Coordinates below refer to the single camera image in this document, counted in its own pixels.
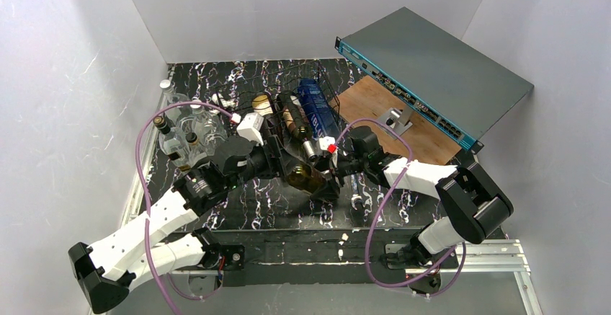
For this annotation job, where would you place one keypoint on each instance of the dark wine bottle gold cap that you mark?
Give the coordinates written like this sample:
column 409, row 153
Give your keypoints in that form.
column 262, row 104

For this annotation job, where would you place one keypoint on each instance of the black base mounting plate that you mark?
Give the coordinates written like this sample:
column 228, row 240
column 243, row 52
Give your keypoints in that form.
column 308, row 256

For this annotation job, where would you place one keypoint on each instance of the blue label clear bottle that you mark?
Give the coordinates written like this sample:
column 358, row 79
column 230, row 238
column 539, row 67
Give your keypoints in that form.
column 317, row 109

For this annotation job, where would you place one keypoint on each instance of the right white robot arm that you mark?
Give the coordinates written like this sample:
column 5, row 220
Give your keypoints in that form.
column 474, row 204

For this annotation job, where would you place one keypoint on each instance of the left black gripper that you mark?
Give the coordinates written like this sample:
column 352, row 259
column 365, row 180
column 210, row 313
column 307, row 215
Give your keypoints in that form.
column 276, row 155

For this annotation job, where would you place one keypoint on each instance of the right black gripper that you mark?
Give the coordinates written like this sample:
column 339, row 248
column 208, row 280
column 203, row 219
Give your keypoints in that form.
column 339, row 167

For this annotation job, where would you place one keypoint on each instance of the clear bottle gold label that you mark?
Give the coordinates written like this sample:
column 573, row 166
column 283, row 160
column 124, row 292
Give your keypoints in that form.
column 172, row 143

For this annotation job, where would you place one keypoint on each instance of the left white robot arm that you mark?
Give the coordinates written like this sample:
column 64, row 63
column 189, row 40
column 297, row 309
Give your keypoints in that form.
column 109, row 269

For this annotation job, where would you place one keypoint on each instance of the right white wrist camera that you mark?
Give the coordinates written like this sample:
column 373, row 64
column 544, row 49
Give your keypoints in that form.
column 328, row 151

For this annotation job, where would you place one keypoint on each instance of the brown wooden board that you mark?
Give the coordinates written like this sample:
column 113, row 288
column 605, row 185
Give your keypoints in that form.
column 367, row 98

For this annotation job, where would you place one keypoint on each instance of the grey metal bracket stand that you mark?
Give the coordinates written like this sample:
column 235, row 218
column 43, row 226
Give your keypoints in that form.
column 398, row 120

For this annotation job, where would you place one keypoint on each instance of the dark wine bottle silver cap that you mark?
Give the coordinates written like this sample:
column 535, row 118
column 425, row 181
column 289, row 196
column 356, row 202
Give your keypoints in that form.
column 304, row 178

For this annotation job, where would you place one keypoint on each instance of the clear bottle brown neck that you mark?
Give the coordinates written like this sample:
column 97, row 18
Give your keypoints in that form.
column 197, row 149

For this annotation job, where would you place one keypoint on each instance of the black wire wine rack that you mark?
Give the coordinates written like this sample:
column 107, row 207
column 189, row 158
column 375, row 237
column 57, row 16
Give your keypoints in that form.
column 236, row 92

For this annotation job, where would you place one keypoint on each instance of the silver combination wrench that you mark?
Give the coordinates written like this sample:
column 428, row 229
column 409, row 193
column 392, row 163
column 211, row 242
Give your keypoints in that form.
column 356, row 200

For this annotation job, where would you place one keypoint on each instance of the clear bottle dark label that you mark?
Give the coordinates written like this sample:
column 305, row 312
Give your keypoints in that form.
column 207, row 126

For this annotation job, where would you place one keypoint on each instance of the teal network switch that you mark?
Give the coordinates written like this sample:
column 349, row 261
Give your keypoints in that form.
column 459, row 90

